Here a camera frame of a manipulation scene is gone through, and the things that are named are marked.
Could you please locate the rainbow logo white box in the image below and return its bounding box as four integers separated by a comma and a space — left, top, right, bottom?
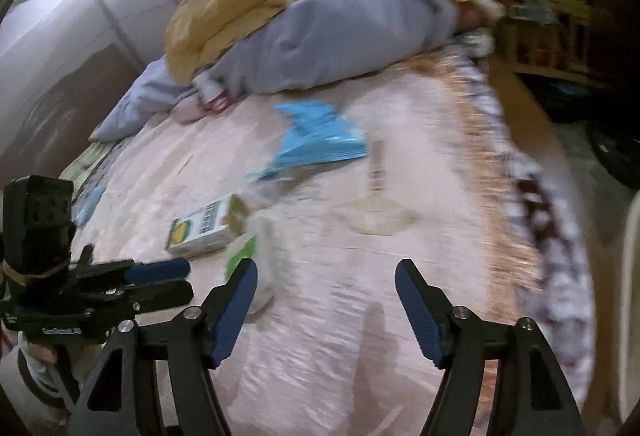
165, 193, 248, 259

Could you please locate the green white plastic wrapper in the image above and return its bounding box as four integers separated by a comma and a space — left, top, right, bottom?
224, 216, 280, 316

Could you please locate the blue plastic wrapper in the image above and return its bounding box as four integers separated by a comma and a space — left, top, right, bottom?
247, 100, 369, 182

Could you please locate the cream plastic trash bin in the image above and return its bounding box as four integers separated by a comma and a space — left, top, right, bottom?
616, 193, 639, 423

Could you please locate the light blue face mask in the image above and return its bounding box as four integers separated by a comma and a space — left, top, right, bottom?
74, 185, 106, 228

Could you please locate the green plaid cloth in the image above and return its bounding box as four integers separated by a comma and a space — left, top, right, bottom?
58, 141, 115, 191

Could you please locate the checkered fringed blanket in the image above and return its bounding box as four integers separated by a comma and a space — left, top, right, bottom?
444, 29, 597, 404

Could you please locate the pink cylindrical bottle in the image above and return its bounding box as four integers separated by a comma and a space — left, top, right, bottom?
170, 94, 209, 124

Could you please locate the white pill bottle red label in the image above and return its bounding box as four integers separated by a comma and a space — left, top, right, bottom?
193, 72, 234, 115

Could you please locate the grey blue blanket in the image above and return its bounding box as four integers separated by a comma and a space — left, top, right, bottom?
91, 0, 461, 141

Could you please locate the wooden bed frame rail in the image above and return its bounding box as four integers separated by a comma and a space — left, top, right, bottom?
489, 55, 634, 435

